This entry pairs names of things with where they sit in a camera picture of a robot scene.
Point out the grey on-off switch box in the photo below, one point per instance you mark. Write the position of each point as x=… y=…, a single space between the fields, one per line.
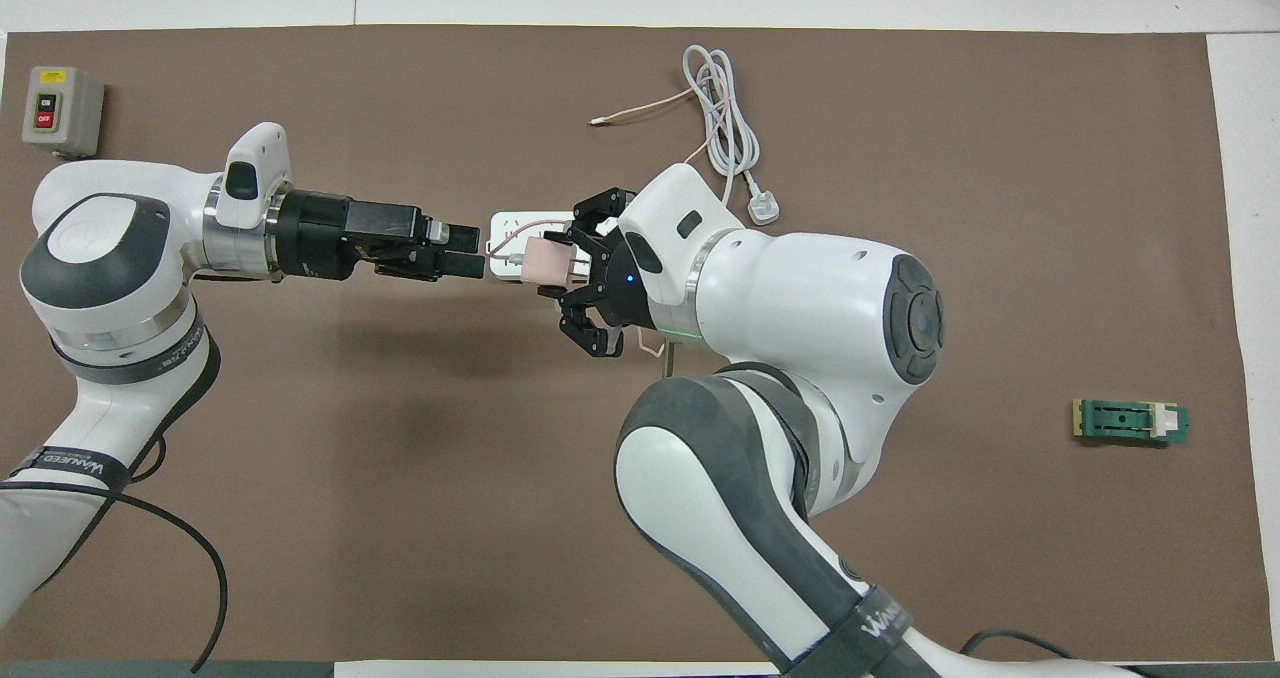
x=70 y=108

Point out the white power strip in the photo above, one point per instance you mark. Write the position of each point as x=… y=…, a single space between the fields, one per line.
x=505 y=228

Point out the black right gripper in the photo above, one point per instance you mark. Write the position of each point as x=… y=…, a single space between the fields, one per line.
x=625 y=288

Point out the brown table mat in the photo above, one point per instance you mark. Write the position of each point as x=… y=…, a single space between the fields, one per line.
x=400 y=508

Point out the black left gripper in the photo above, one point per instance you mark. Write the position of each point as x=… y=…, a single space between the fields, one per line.
x=340 y=238

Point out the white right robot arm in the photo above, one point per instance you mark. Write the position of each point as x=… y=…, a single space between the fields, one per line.
x=800 y=308

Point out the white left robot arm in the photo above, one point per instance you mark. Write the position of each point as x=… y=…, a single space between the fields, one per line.
x=100 y=258

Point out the pink charger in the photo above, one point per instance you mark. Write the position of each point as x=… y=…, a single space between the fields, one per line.
x=545 y=261

